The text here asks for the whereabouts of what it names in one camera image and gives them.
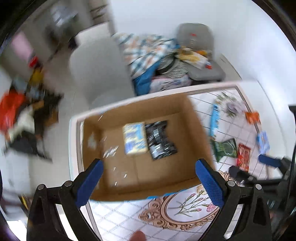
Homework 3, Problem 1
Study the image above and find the zebra pattern bag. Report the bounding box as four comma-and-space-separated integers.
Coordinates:
155, 56, 188, 79

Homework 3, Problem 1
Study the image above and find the plaid blanket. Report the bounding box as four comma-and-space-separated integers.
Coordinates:
113, 32, 181, 80

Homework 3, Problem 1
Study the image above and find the black stroller frame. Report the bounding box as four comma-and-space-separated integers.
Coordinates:
3, 93, 64, 162

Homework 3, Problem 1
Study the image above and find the grey armchair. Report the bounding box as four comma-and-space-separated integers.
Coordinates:
177, 23, 225, 82

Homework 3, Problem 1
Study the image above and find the light blue tissue packet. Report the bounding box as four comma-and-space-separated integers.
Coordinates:
256, 131, 270, 154

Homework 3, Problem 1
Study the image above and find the white goose plush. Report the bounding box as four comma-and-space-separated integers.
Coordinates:
7, 105, 35, 142

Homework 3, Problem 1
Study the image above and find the yellow snack bag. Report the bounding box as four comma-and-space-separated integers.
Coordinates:
176, 51, 208, 69

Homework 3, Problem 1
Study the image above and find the green snack packet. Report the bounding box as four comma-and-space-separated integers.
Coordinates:
211, 138, 237, 162

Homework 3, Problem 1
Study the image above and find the white chair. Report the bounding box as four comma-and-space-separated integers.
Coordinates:
74, 22, 111, 46

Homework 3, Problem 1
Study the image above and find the blue tube snack packet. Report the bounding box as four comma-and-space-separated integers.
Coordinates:
210, 104, 220, 139

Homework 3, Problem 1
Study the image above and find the open cardboard box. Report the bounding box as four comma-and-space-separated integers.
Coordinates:
81, 94, 213, 201

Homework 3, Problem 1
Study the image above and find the orange plastic bag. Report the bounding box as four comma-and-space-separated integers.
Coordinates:
0, 90, 26, 133

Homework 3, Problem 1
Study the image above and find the black snack packet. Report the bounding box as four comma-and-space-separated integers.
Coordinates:
145, 120, 178, 160

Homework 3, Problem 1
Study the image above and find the grey fabric chair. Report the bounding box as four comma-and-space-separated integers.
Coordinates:
69, 38, 135, 108

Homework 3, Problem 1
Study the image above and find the blue white snack packet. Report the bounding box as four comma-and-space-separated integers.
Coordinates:
122, 122, 148, 155

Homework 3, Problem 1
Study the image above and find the orange snack packet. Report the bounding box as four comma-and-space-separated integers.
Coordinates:
245, 112, 261, 125

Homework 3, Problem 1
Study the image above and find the red snack packet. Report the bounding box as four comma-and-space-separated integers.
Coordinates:
236, 143, 251, 172

